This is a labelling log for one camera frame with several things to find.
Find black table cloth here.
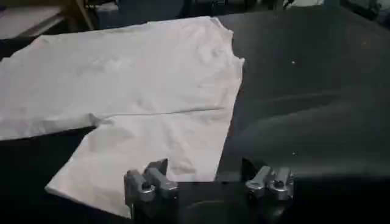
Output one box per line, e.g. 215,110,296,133
0,5,390,224

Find white printed T-shirt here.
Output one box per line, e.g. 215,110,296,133
0,15,246,219

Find pale wooden desk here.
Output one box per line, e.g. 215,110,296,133
0,5,66,40

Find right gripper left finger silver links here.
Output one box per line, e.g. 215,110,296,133
124,158,180,205

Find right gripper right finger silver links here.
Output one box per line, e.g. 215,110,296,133
242,157,295,203

